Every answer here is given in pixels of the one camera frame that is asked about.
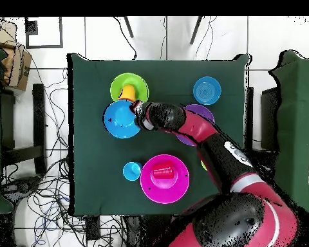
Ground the orange plastic cup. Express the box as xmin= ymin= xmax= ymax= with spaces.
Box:
xmin=117 ymin=84 xmax=138 ymax=102

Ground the large blue plastic bowl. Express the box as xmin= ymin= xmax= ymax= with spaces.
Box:
xmin=103 ymin=99 xmax=142 ymax=140

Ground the red plastic cup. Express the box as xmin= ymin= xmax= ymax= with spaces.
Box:
xmin=152 ymin=161 xmax=175 ymax=180

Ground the large green plastic bowl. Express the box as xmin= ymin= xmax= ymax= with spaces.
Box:
xmin=109 ymin=72 xmax=150 ymax=103

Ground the dark green tablecloth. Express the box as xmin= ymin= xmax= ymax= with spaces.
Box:
xmin=66 ymin=53 xmax=252 ymax=216

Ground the purple plastic bowl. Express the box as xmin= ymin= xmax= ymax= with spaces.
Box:
xmin=175 ymin=104 xmax=216 ymax=147

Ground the blue plastic cup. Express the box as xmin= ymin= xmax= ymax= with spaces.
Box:
xmin=122 ymin=161 xmax=143 ymax=182

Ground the small blue patterned bowl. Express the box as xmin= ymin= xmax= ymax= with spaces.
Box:
xmin=192 ymin=76 xmax=222 ymax=106

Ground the black tripod leg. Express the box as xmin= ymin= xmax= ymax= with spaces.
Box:
xmin=189 ymin=16 xmax=204 ymax=45
xmin=122 ymin=16 xmax=135 ymax=39

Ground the pink plastic bowl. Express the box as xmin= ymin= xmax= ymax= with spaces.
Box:
xmin=139 ymin=154 xmax=191 ymax=205

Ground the black metal stand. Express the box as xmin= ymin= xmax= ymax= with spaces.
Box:
xmin=1 ymin=83 xmax=48 ymax=175

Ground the cardboard box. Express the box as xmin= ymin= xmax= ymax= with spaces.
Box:
xmin=0 ymin=19 xmax=17 ymax=48
xmin=0 ymin=43 xmax=33 ymax=93

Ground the black power strip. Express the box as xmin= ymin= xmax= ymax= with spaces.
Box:
xmin=85 ymin=215 xmax=102 ymax=241

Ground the thin black cable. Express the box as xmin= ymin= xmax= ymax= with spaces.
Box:
xmin=112 ymin=16 xmax=138 ymax=60

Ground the black square frame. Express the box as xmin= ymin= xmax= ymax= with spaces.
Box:
xmin=24 ymin=17 xmax=64 ymax=49

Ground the grey pedestal foot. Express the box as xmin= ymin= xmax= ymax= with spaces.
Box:
xmin=1 ymin=175 xmax=42 ymax=204

